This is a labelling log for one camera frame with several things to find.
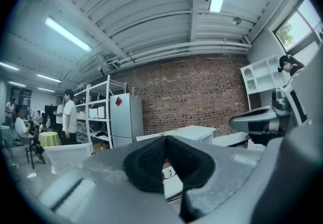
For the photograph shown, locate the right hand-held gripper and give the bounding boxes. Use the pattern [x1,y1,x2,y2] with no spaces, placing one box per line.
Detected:
[229,45,323,135]

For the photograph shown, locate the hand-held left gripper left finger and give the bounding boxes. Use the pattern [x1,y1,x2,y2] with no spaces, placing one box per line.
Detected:
[38,136,183,224]

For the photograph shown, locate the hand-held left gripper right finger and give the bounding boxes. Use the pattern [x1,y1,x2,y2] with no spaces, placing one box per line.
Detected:
[165,116,323,224]

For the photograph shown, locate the white low bench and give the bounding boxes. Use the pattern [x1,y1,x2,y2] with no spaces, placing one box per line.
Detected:
[212,131,251,148]

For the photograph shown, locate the white cabinet with shelves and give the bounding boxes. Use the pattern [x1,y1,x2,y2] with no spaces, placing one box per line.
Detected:
[239,55,289,113]

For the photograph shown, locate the silver refrigerator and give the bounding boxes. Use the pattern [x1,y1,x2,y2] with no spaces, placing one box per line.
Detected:
[110,93,145,148]

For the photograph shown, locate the yellow round table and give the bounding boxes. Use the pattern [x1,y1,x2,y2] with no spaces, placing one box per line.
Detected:
[38,131,62,149]

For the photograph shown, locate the white metal shelf rack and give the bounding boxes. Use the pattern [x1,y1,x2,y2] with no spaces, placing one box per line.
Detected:
[74,75,127,153]

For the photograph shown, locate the black chair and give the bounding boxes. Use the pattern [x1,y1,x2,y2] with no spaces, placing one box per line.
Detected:
[24,136,46,170]

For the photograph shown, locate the white ceiling pipes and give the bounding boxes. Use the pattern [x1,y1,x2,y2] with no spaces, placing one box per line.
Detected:
[105,34,253,69]

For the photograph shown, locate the window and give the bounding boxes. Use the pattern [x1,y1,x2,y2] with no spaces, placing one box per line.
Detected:
[274,0,323,52]

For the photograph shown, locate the white frame table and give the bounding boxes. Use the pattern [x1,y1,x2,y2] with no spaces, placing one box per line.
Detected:
[43,142,93,175]

